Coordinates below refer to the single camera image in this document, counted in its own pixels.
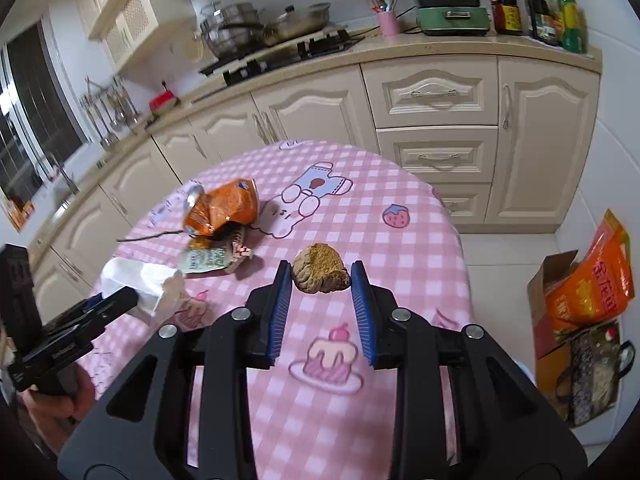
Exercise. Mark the orange snack bag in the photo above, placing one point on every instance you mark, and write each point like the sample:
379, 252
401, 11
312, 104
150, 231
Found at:
225, 207

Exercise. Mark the sliding window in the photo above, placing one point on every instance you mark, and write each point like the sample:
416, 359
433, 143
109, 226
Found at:
35, 110

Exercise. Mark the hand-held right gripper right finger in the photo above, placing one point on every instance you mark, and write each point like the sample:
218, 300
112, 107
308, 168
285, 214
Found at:
362, 310

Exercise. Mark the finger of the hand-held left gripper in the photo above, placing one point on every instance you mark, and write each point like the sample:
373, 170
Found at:
92, 304
117, 305

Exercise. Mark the pink utensil cup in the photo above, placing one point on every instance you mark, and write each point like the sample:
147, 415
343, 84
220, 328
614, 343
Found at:
387, 24

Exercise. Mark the white tissue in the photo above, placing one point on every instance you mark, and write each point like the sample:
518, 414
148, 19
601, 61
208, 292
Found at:
135, 280

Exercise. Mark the patterned tote bag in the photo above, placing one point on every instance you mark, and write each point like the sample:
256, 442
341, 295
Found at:
592, 375

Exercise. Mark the steel sink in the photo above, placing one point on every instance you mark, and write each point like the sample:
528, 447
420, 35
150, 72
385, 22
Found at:
62, 207

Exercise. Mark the green label sauce packet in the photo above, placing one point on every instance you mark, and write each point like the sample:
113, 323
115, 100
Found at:
205, 260

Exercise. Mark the green electric cooker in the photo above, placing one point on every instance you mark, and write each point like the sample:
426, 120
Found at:
450, 12

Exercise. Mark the cream lower kitchen cabinets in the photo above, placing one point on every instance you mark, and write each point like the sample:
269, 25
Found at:
320, 105

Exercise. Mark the person's left hand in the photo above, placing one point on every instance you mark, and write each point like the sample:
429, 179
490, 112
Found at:
60, 410

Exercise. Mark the pale yellow round board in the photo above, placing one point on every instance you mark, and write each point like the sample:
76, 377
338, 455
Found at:
192, 50

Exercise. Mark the cardboard box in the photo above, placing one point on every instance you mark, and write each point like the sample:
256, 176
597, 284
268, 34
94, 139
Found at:
542, 310

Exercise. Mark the wall utensil rack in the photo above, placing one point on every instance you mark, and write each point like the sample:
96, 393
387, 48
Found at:
105, 90

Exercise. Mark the black glass gas stove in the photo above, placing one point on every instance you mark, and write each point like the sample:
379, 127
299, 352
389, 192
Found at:
280, 57

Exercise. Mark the thin black stick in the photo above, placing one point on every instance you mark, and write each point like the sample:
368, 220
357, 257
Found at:
150, 236

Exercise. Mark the metal faucet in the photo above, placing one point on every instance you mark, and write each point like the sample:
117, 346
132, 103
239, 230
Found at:
67, 182

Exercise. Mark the pink checked tablecloth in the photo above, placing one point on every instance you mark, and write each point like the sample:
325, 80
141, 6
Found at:
380, 185

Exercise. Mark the cream lattice door cabinet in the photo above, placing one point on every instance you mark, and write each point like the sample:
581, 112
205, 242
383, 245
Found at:
135, 20

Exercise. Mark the dark glass bottle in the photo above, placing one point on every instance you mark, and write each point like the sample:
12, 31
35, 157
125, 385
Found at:
532, 5

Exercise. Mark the steel steamer pot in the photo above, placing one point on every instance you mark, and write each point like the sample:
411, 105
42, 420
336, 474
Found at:
230, 30

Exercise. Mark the brown bread chunk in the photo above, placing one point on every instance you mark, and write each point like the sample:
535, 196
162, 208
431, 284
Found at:
320, 267

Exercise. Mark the steel wok with lid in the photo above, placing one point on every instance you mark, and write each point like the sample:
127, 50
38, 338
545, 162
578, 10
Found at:
300, 20

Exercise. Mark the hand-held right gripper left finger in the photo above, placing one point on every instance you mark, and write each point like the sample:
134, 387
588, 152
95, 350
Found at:
280, 305

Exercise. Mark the cream cabinet drawer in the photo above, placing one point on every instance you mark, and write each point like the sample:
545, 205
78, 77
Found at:
465, 205
400, 155
400, 80

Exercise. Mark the red white wrapper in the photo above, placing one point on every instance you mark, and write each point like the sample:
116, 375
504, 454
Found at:
241, 245

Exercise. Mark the yellow cap green bottle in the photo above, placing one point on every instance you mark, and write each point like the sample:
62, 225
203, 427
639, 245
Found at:
570, 25

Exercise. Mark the wooden board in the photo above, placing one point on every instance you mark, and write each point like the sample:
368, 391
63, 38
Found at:
332, 31

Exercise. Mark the dark soy sauce bottle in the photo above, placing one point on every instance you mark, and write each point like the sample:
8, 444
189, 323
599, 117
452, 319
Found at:
505, 15

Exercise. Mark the large orange bag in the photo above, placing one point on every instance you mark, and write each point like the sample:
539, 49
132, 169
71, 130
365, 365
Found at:
585, 285

